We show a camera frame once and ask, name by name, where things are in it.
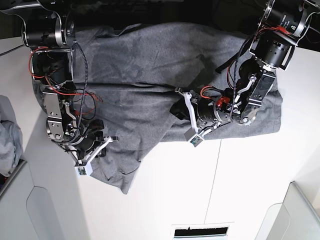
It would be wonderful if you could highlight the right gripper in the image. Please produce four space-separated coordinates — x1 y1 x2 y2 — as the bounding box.
61 119 118 165

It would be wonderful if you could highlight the left white bin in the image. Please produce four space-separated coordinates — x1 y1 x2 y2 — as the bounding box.
0 161 38 240

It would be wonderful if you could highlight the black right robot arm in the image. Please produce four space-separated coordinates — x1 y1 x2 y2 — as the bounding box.
0 0 116 169

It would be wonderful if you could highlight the right white bin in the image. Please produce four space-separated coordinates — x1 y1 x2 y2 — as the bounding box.
255 181 320 240

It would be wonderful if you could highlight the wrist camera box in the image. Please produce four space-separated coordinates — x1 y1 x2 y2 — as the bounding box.
74 163 93 176
184 128 204 147

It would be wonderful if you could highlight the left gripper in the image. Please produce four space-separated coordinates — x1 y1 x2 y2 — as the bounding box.
169 86 232 134

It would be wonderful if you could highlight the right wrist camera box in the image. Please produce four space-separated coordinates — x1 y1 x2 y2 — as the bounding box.
74 163 93 176

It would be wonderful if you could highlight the grey t-shirt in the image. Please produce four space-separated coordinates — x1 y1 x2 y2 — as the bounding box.
33 21 285 195

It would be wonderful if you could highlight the white bin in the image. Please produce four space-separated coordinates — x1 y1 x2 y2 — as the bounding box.
255 181 320 240
0 161 38 240

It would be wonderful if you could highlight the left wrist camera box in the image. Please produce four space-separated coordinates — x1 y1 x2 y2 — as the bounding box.
184 128 204 147

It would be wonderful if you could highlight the light grey cloth pile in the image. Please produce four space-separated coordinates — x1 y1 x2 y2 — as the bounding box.
0 95 24 177

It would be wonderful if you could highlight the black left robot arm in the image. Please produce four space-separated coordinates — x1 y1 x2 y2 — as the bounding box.
170 0 320 136

